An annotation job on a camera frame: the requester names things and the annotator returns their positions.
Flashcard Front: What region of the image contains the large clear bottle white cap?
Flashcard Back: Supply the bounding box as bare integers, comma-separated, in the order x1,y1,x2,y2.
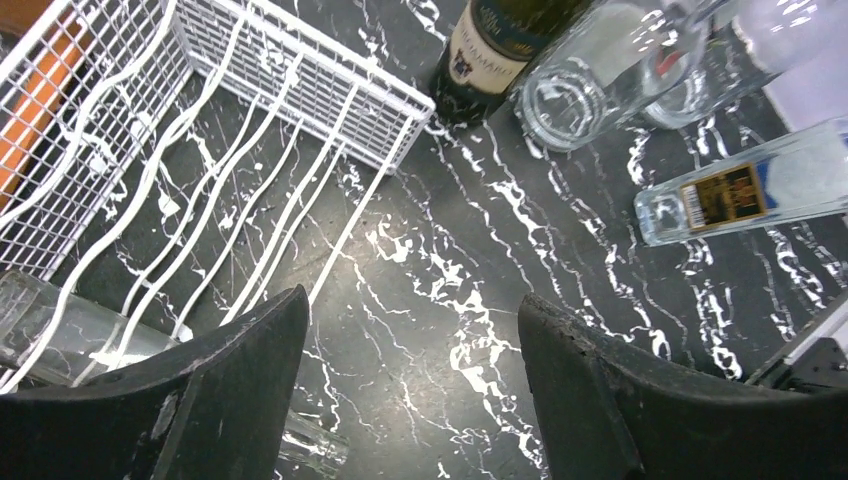
642,1,847,130

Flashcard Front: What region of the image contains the small clear glass bottle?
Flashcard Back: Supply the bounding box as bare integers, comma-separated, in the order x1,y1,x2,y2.
1,270,349,479

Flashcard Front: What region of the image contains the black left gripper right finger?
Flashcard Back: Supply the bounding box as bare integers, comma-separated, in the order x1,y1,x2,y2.
517,294,847,479

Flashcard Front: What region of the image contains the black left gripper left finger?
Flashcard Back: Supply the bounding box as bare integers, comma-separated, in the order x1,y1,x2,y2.
1,286,310,479

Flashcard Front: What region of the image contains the round clear bottle white cap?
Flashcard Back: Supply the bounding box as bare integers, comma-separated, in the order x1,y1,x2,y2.
511,1,708,152

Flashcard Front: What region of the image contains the clear square bottle gold cap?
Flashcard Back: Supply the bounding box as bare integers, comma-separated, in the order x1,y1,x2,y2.
634,117,847,246

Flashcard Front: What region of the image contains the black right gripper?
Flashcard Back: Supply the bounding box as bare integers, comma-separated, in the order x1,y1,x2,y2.
746,304,847,391

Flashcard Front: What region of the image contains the white wire wine rack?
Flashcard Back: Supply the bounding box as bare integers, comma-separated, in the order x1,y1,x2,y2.
1,1,432,376

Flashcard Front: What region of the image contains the dark green tall wine bottle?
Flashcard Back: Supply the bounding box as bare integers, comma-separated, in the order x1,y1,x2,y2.
430,0,592,125

